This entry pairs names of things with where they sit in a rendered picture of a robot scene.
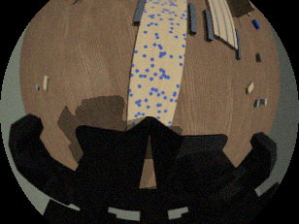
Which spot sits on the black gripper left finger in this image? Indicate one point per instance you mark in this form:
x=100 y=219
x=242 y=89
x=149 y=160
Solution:
x=130 y=145

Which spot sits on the blue cylinder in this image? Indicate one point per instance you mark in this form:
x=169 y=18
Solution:
x=256 y=24

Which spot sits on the beige strip with blue speckles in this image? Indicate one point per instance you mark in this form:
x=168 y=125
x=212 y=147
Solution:
x=158 y=62

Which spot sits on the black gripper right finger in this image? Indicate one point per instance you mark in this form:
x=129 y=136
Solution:
x=168 y=149

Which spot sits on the open wooden tray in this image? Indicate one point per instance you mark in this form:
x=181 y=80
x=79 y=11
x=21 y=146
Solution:
x=242 y=7

